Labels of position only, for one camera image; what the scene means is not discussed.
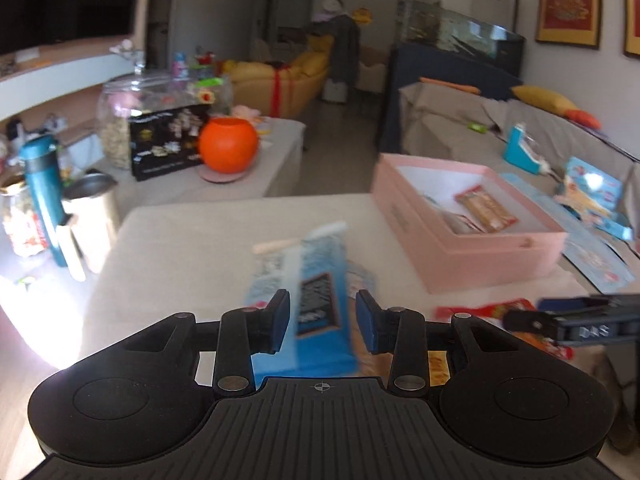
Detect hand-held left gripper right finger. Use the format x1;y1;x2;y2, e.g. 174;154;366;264
355;289;531;395

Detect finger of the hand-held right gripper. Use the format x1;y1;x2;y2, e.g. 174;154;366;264
537;296;613;315
501;308;561;335

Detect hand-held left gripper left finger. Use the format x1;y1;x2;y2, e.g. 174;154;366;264
120;289;292;395

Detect blue snack packet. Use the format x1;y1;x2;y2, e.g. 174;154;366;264
242;220;358;376

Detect pink gift box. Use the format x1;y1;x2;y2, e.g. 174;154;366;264
370;154;569;295

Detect clear biscuit packet red edges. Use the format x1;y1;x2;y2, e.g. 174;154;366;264
454;185;518;233

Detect clear plastic snack packet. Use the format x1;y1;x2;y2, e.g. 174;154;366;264
422;192;483;235

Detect red snack packet white label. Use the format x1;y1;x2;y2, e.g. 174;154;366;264
520;334;576;361

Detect red orange snack packet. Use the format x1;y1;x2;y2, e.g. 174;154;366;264
434;297;538;325

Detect blue cartoon printed card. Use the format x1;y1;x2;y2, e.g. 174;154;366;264
562;230;638;293

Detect yellow cartoon snack packet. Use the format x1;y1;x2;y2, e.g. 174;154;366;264
427;350;448;386

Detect white woven table cloth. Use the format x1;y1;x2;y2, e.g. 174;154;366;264
82;192;591;391

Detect light blue flat card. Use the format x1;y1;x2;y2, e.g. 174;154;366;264
500;172;576;216

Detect blue picture books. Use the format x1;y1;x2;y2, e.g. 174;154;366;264
552;156;633;241

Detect pink round coaster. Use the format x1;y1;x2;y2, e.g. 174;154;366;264
198;165;251;184

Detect blue white toy device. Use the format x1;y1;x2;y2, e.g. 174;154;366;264
502;122;556;177

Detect beige covered side table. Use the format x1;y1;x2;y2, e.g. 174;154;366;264
100;115;307;206

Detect orange pumpkin bowl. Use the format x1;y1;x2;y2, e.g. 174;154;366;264
198;116;260;175

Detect orange cushion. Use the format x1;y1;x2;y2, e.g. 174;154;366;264
567;107;602;129

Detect stainless steel cup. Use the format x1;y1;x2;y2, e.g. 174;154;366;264
55;172;121;282

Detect yellow cushion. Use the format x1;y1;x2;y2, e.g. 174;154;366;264
510;85;581;115

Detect black printed box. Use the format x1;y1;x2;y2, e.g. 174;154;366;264
129;105;211;181

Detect grey covered sofa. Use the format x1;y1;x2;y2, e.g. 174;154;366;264
400;80;640;456

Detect yellow sofa red ribbon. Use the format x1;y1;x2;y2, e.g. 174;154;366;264
222;35;336;118

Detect large glass jar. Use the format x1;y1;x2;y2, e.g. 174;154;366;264
97;47;173;170

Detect teal thermos bottle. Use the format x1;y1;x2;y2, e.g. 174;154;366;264
19;135;71;268

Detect small glass jar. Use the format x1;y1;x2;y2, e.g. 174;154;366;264
0;177;51;258

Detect dark coat on rack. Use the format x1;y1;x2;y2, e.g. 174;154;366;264
310;10;362;91

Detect glass fish tank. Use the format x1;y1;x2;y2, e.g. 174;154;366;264
397;0;528;61

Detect white television cabinet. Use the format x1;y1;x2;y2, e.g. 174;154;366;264
0;35;146;161

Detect black television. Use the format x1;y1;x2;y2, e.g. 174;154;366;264
0;0;143;56

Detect red framed wall picture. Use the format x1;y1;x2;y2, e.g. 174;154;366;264
535;0;602;51
622;0;640;58

